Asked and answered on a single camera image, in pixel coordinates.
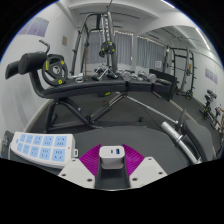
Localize grey cable machine frame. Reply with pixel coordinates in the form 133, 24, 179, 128
71, 11, 119, 78

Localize grey metal triangle handle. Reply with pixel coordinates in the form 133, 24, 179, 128
91, 64, 118, 82

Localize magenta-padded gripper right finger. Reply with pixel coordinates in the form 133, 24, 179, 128
122, 143, 168, 191

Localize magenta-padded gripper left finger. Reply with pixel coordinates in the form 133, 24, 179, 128
57, 143, 103, 191

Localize grey window curtain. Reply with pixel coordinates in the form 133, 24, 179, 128
84, 30, 134, 66
135, 35, 166, 69

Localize small purple wall poster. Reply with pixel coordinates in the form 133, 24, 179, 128
203, 67, 219, 84

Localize white power strip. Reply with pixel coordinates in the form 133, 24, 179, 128
9, 130, 78, 169

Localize short ceiling light strip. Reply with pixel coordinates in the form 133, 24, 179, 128
194, 26, 211, 51

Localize black squat rack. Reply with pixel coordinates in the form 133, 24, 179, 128
164, 45, 198, 100

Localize long ceiling light strip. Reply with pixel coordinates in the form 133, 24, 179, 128
159, 0, 176, 9

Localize small black weight plate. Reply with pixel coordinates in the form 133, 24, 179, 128
99, 40, 116, 56

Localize black weight bench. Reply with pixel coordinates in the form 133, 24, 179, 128
4, 51, 178, 133

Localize black exercise bike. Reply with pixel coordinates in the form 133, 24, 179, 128
199, 89, 224, 134

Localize chrome dumbbell group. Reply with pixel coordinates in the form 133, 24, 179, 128
118, 69, 158, 84

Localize grey curved bar handle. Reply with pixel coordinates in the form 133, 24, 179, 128
38, 39, 52, 56

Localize black padded exercise machine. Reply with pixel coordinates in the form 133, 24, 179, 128
160, 111, 218, 165

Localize black yellow-marked weight plate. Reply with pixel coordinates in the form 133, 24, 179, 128
41, 56, 69, 87

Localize white charger block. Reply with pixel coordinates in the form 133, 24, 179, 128
98, 145, 126, 170

